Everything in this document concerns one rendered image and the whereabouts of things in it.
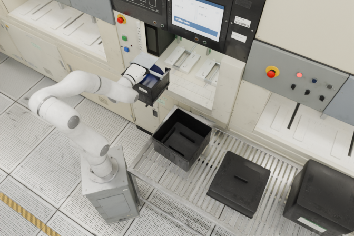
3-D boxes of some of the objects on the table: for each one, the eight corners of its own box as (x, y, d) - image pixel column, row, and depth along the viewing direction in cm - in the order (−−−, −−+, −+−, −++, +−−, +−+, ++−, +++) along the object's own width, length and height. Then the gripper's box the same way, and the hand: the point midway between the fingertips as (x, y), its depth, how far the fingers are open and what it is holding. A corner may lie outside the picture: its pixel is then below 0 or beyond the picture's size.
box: (280, 216, 165) (295, 203, 144) (293, 175, 179) (309, 157, 159) (331, 242, 157) (354, 232, 136) (340, 197, 171) (363, 182, 151)
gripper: (139, 81, 155) (158, 61, 164) (116, 70, 160) (135, 50, 169) (141, 90, 161) (158, 70, 170) (118, 79, 166) (136, 59, 175)
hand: (145, 62), depth 169 cm, fingers closed on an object, 3 cm apart
